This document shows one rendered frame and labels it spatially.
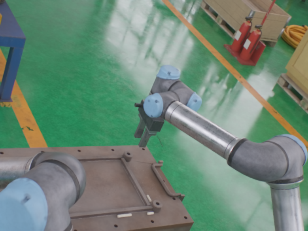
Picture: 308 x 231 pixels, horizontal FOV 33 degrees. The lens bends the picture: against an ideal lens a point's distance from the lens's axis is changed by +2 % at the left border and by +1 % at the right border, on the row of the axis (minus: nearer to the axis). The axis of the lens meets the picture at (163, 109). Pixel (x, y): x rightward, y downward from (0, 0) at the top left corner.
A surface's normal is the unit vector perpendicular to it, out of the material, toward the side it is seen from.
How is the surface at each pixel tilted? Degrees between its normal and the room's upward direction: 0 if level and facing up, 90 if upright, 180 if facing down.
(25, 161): 42
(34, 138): 0
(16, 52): 90
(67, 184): 38
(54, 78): 0
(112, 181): 0
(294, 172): 59
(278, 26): 90
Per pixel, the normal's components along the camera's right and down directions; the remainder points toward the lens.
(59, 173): 0.47, -0.72
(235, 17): -0.83, -0.03
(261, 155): 0.04, -0.38
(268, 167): 0.07, 0.22
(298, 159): 0.76, -0.01
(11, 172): -0.44, -0.15
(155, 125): 0.34, 0.60
